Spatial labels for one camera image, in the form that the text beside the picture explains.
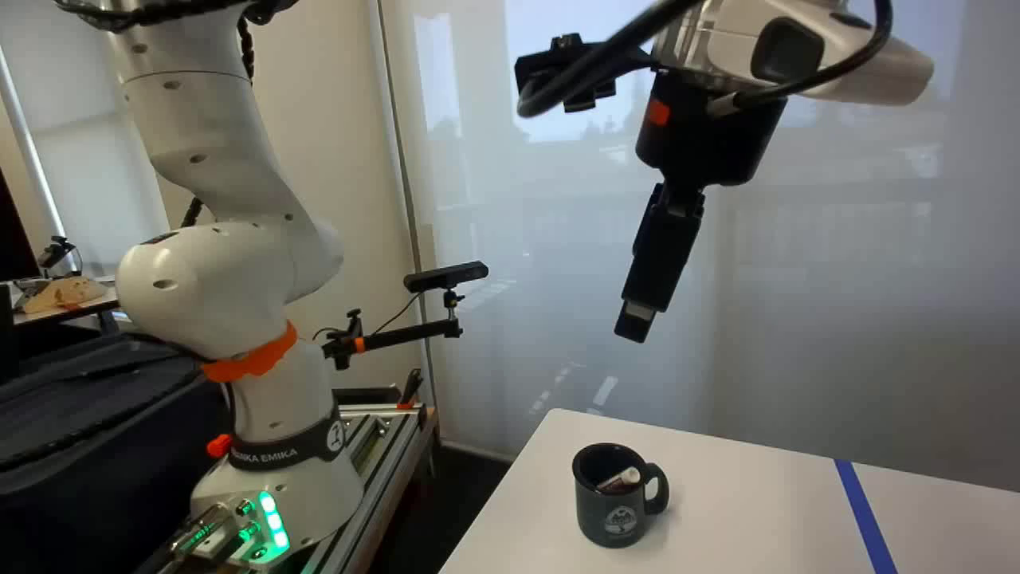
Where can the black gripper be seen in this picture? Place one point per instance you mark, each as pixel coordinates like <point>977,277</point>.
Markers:
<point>705,139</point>

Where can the red and white marker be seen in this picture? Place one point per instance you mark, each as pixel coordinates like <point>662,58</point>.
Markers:
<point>620,480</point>

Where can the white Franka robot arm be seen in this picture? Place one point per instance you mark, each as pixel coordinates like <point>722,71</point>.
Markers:
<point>213,159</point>

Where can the green-lit robot base box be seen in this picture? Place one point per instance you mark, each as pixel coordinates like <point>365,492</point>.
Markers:
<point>250,528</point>

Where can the dark speckled mug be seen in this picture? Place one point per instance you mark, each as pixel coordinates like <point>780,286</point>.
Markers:
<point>617,513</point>

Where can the blue tape strip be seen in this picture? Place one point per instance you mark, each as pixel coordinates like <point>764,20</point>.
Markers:
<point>861,513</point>

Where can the orange round knob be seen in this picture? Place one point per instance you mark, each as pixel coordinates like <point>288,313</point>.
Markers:
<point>219,443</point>

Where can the wooden desk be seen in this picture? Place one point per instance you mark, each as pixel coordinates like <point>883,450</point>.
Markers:
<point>75,307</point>

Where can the small black device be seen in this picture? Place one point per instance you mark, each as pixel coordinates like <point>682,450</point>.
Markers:
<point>58,257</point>

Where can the black fabric bag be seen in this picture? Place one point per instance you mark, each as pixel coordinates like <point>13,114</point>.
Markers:
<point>84,448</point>

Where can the dark monitor screen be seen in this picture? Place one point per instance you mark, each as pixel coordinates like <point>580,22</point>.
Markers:
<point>13,232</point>

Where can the black stereo camera bar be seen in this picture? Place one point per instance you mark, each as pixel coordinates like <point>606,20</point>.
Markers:
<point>449,275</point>

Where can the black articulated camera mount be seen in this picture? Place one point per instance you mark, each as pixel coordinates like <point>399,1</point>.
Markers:
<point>403,334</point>

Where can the aluminium frame rail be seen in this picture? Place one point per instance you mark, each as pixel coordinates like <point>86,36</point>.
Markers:
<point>369,480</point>

